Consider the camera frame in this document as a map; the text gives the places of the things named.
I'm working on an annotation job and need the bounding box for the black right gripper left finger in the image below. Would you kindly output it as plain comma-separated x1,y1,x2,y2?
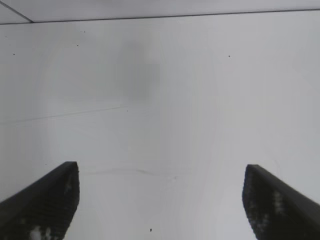
0,161,81,240

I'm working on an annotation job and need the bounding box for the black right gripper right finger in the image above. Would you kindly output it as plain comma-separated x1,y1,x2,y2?
241,163,320,240

